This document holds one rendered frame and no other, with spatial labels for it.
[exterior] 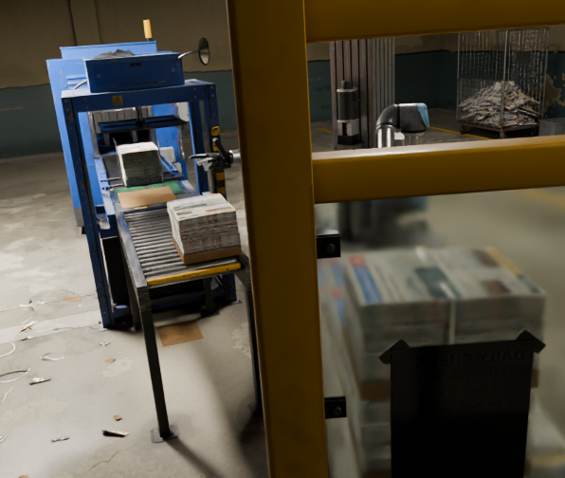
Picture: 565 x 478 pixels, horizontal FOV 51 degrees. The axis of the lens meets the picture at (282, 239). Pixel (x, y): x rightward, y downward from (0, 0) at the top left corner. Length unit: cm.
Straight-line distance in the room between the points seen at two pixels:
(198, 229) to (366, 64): 117
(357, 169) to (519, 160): 21
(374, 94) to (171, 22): 860
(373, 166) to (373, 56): 232
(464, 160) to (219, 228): 213
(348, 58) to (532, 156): 237
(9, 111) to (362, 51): 891
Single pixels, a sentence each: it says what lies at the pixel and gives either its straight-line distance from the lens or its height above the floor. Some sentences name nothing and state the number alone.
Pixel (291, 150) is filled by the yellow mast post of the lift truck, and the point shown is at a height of 167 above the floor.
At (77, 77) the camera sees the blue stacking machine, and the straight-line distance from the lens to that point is 614.
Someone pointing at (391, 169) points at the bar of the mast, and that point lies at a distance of 77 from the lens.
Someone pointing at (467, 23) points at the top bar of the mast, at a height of 180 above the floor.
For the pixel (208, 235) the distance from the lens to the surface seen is 282.
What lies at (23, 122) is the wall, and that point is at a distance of 1138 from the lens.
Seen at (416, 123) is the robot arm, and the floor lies 138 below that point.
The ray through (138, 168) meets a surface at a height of 93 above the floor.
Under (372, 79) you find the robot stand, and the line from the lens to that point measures 308.
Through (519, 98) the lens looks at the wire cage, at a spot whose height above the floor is 66.
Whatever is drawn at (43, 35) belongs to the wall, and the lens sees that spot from 1130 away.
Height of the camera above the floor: 180
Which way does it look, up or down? 19 degrees down
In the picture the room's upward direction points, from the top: 4 degrees counter-clockwise
